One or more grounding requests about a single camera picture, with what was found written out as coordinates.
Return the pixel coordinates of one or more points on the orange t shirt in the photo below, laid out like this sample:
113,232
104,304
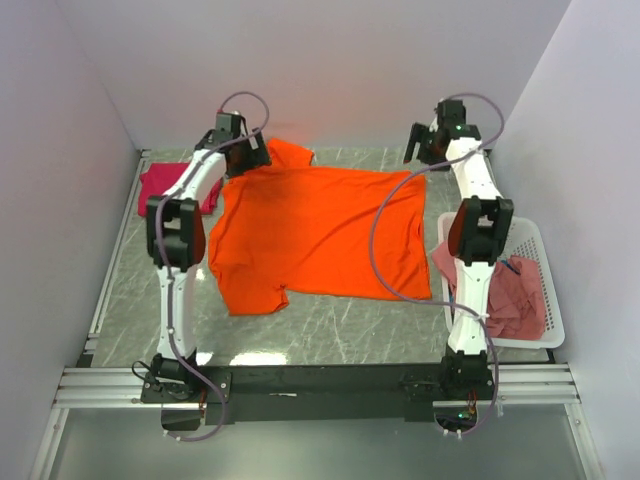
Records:
294,226

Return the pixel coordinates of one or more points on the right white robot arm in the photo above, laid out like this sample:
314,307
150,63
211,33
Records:
476,239

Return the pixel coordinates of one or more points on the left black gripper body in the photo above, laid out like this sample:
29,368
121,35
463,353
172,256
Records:
250,158

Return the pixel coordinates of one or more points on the dusty pink t shirt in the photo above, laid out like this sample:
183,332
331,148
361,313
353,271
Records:
514,302

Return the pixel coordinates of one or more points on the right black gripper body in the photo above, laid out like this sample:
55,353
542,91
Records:
429,154

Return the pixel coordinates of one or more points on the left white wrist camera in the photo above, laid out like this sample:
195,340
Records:
224,110

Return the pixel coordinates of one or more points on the aluminium frame rail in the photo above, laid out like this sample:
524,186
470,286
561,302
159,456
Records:
533,427

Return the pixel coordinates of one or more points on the white plastic laundry basket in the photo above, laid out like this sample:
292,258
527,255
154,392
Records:
524,240

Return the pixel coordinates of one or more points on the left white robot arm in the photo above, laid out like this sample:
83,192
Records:
175,237

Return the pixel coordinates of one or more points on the blue garment in basket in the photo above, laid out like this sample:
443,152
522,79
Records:
513,263

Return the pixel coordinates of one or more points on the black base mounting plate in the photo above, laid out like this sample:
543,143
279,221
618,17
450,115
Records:
324,392

